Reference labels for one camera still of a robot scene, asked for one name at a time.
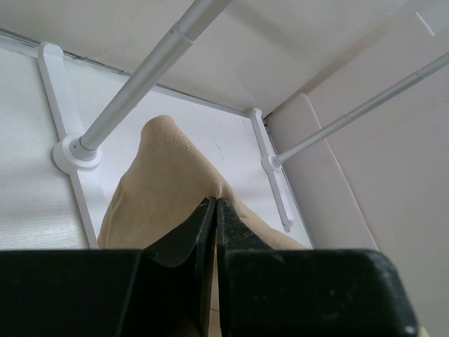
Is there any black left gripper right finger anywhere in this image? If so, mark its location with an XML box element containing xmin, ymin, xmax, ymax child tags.
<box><xmin>216</xmin><ymin>199</ymin><xmax>273</xmax><ymax>336</ymax></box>

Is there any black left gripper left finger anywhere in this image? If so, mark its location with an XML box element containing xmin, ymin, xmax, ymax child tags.
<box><xmin>142</xmin><ymin>197</ymin><xmax>215</xmax><ymax>336</ymax></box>

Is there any beige t shirt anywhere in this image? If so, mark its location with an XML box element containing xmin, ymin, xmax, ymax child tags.
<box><xmin>98</xmin><ymin>115</ymin><xmax>303</xmax><ymax>250</ymax></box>

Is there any white clothes rack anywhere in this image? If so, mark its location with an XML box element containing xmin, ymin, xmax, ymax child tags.
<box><xmin>36</xmin><ymin>0</ymin><xmax>449</xmax><ymax>249</ymax></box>

